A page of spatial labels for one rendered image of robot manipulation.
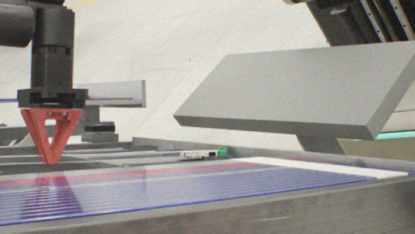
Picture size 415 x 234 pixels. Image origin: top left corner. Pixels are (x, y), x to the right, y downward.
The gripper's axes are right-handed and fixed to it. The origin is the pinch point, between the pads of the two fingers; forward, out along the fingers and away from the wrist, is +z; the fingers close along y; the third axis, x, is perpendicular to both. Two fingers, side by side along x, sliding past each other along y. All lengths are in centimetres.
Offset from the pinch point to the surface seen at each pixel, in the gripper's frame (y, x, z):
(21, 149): -29.2, 6.2, 0.5
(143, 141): -25.3, 29.8, -1.1
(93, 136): -29.5, 20.9, -1.8
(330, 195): 38.7, 11.0, 1.1
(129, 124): -206, 129, -2
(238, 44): -170, 175, -46
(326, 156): 20.8, 30.7, -1.0
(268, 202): 38.9, 3.2, 1.1
